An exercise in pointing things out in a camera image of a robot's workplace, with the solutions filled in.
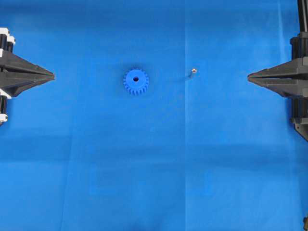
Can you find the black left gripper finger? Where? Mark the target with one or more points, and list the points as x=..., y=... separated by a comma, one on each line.
x=15, y=83
x=12, y=62

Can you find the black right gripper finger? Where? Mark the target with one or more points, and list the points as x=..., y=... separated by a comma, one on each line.
x=296, y=68
x=285, y=87

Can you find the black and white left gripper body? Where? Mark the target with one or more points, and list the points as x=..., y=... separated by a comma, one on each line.
x=7, y=43

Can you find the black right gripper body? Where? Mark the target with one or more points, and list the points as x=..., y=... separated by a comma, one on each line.
x=300, y=104

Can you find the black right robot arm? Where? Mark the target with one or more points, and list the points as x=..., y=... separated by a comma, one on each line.
x=303, y=23

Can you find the blue plastic small gear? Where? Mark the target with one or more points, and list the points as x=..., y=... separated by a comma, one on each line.
x=136, y=81

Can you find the blue table mat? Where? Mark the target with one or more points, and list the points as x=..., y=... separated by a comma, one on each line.
x=212, y=153

